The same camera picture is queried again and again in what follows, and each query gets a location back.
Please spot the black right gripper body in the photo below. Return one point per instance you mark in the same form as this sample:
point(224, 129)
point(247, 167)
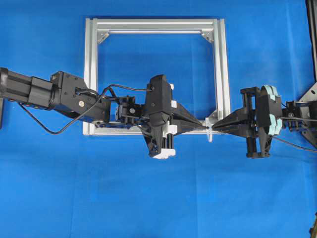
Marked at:
point(256, 147)

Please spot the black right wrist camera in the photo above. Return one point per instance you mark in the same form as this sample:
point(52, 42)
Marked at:
point(269, 110)

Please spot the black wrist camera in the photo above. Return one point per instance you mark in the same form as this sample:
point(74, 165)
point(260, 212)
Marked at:
point(158, 101)
point(269, 110)

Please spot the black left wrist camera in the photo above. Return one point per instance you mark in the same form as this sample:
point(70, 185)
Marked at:
point(158, 101)

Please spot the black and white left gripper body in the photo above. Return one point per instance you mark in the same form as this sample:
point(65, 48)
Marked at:
point(156, 128)

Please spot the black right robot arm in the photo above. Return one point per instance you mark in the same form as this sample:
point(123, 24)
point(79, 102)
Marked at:
point(300, 116)

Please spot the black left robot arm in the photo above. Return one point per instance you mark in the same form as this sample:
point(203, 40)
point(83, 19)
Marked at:
point(69, 95)

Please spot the silver aluminium extrusion frame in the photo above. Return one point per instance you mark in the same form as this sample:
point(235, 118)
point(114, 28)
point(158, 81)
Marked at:
point(190, 52)

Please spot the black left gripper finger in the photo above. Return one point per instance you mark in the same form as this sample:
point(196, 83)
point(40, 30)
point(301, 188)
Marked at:
point(186, 126)
point(182, 114)

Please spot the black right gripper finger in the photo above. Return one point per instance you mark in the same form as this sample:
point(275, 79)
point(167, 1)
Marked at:
point(242, 130)
point(240, 116)

